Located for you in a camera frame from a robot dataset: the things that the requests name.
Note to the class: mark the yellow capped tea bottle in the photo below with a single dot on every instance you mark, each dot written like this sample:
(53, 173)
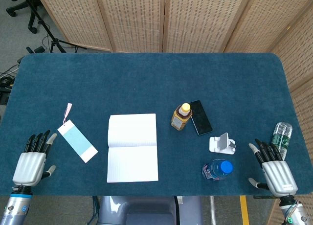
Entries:
(179, 118)

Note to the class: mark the black office chair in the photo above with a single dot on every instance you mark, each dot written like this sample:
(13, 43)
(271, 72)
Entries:
(31, 17)

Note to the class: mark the black power adapter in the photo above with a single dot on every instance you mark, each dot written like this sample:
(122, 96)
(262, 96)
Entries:
(38, 49)

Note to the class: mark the black tripod stand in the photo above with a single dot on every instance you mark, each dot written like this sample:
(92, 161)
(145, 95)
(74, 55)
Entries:
(55, 42)

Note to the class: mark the open white lined notebook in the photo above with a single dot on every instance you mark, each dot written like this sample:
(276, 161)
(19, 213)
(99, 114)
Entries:
(132, 161)

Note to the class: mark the black floor device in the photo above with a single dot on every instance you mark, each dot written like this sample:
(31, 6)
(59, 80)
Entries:
(3, 96)

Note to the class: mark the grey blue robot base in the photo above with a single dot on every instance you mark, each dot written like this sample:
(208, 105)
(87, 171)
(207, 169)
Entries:
(151, 210)

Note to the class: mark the clear green label water bottle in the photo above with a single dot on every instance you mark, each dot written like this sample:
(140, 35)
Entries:
(281, 134)

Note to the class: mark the blue cream bookmark with tassel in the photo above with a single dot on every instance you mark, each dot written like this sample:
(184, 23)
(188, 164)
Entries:
(77, 141)

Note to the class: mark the white folding phone stand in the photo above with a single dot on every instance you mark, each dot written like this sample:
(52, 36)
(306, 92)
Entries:
(218, 145)

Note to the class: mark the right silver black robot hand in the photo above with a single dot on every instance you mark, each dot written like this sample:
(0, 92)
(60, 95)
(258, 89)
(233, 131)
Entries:
(278, 176)

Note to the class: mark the black smartphone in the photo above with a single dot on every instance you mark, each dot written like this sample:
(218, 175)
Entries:
(201, 119)

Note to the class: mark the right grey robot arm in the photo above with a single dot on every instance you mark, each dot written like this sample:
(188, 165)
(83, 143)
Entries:
(292, 212)

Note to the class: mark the blue capped water bottle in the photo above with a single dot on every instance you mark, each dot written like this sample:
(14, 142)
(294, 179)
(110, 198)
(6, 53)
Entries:
(217, 170)

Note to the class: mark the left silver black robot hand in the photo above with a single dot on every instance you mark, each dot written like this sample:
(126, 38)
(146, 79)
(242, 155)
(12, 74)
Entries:
(29, 166)

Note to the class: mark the dark blue table cloth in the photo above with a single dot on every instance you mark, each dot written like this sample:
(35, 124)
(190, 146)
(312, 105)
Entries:
(122, 83)

